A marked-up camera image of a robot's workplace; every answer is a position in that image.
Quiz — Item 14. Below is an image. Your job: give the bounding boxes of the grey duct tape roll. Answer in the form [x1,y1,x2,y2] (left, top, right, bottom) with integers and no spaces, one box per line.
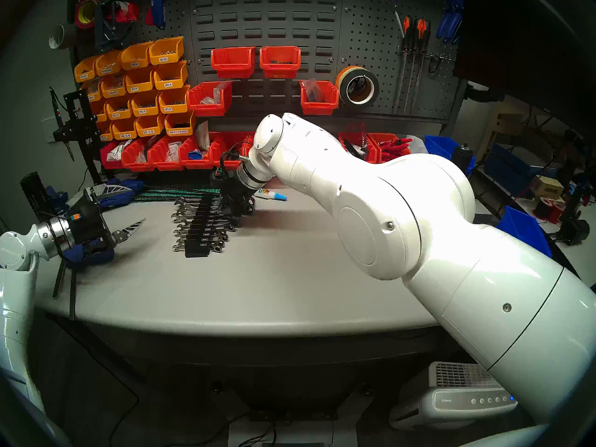
[49,23,77,50]

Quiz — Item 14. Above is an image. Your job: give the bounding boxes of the red yellow tape roll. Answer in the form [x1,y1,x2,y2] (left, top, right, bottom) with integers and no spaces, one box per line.
[74,0,102,30]

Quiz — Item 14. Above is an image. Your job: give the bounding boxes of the yellow screw bin M3X6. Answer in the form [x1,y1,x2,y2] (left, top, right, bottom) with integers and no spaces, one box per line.
[149,36,185,66]

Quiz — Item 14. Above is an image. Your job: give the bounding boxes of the white air purifier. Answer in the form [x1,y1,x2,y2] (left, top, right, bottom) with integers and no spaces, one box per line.
[389,361,520,430]

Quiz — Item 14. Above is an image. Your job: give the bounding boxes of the small chrome combination wrench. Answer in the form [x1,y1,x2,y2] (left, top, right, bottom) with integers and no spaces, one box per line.
[170,213,241,229]
[171,228,228,238]
[174,221,235,233]
[172,237,224,248]
[170,242,222,253]
[174,233,227,244]

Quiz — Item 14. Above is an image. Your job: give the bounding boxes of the black metal clamp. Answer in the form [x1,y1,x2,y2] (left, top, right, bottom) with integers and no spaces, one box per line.
[93,0,135,53]

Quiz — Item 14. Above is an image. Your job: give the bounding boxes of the small cardboard box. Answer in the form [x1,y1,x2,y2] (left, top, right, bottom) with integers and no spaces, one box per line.
[530,175,565,200]

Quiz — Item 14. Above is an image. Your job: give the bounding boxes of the yellow screw bin M3X8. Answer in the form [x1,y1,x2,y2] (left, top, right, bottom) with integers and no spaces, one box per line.
[120,42,153,70]

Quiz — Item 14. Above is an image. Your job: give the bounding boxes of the black helping hand stand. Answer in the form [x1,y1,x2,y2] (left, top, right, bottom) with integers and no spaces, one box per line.
[49,88,105,183]

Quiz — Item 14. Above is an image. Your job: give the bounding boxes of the black monitor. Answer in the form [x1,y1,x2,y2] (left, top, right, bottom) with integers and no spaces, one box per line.
[453,0,596,139]

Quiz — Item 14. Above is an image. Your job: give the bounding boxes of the dark blue crate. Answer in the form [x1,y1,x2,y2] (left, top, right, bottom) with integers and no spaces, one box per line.
[484,143,559,195]

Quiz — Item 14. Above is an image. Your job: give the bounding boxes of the yellow screw bin M4-6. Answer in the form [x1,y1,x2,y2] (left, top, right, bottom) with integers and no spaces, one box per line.
[124,68,156,94]

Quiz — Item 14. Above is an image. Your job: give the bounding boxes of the red white tool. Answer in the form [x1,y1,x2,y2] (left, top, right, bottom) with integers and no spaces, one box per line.
[112,1,140,24]

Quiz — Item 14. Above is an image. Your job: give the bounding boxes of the green cutting mat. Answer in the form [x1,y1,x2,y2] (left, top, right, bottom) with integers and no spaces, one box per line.
[133,184,226,203]

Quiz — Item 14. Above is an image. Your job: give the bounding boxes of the black water bottle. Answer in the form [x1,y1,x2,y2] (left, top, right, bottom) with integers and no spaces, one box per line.
[452,142,475,174]

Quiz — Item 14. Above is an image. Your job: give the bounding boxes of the black cylinder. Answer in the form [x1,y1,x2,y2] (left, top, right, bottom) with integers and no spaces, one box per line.
[20,171,52,218]

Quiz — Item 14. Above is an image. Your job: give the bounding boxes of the blue storage bin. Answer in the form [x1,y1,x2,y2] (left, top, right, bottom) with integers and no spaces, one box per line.
[497,206,552,259]
[424,135,476,172]

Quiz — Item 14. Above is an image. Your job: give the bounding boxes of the black wrench holder rack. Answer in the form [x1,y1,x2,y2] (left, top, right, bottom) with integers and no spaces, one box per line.
[184,195,219,258]

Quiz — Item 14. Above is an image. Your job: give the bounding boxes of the red handled tools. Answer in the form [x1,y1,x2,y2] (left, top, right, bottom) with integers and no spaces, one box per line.
[378,136,413,156]

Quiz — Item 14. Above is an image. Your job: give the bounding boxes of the yellow screw bin M2.5-5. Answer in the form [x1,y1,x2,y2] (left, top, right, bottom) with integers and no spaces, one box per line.
[135,114,167,138]

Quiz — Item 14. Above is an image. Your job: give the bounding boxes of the orange black handled screwdriver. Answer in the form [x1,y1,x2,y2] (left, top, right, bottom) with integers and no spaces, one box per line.
[414,19,432,112]
[405,18,427,114]
[395,15,414,114]

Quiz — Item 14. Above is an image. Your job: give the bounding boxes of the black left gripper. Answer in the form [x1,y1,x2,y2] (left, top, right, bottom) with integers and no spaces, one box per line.
[65,183,147,258]

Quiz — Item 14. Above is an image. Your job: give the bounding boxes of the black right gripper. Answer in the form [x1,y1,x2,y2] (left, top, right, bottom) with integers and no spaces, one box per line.
[223,177,256,217]

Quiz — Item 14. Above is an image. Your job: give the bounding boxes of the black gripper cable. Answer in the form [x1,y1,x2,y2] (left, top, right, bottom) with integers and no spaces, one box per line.
[220,141,253,172]

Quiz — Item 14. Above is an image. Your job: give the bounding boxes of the yellow screw bin M3-4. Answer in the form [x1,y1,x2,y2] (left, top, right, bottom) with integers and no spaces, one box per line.
[153,61,189,91]

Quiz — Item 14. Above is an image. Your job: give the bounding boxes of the yellow screw bin M4 HEX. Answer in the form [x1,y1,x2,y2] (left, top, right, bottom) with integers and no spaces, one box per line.
[165,111,197,136]

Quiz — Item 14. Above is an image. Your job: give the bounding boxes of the yellow screw bin M3-8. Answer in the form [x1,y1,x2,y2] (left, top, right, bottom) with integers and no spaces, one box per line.
[131,91,161,117]

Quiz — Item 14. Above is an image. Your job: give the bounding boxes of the yellow screw bin M3-6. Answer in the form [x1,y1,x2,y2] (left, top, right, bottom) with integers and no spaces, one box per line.
[158,85,191,115]

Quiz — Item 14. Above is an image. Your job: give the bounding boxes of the black pegboard hook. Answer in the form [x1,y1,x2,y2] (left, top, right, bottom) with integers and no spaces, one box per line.
[427,54,457,74]

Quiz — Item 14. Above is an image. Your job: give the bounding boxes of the large orange white tape roll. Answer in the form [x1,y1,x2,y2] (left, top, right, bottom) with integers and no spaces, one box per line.
[335,66,380,109]

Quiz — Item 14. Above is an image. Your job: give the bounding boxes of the large chrome combination wrench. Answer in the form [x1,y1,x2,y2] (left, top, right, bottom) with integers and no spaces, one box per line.
[182,205,257,217]
[176,195,258,205]
[178,200,257,211]

